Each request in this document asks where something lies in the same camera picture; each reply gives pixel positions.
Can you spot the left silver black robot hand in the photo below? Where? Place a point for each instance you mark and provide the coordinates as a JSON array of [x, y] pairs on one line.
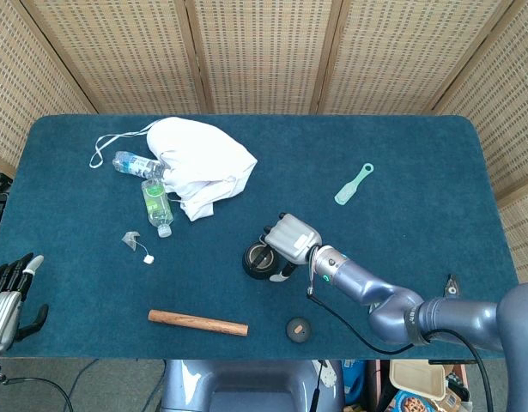
[[1, 313]]

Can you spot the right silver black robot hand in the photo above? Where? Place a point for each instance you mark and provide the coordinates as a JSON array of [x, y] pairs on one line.
[[293, 238]]

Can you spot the black cast iron teapot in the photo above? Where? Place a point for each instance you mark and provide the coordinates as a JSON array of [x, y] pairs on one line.
[[248, 262]]

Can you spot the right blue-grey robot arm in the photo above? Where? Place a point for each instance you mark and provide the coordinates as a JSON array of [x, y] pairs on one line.
[[418, 313]]

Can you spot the white cloth bag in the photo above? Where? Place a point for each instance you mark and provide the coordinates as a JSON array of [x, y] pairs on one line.
[[195, 154]]

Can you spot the mint green scoop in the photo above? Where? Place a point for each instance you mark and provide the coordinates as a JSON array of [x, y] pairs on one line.
[[347, 192]]

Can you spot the blue felt table cover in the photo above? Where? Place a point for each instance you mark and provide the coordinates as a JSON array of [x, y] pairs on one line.
[[203, 257]]

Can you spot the wooden rolling stick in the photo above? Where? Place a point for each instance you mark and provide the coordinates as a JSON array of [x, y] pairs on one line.
[[197, 322]]

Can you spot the clear bottle green label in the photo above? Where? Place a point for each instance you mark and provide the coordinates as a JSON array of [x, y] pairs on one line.
[[155, 204]]

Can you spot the blue-grey robot torso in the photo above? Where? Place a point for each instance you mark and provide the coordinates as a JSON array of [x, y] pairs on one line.
[[246, 386]]

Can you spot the blue snack package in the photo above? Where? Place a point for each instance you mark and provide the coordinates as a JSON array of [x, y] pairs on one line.
[[353, 382]]

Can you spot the small clear plastic packet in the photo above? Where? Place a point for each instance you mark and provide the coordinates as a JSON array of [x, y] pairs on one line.
[[452, 289]]

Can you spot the clear bottle blue label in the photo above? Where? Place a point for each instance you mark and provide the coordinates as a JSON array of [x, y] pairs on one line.
[[135, 165]]

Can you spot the beige takeaway container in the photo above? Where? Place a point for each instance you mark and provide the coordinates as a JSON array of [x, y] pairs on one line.
[[418, 377]]

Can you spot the woven bamboo folding screen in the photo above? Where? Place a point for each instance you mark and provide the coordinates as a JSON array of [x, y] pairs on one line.
[[263, 51]]

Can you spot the cookie box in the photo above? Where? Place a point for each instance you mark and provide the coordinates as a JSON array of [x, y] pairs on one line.
[[411, 403]]

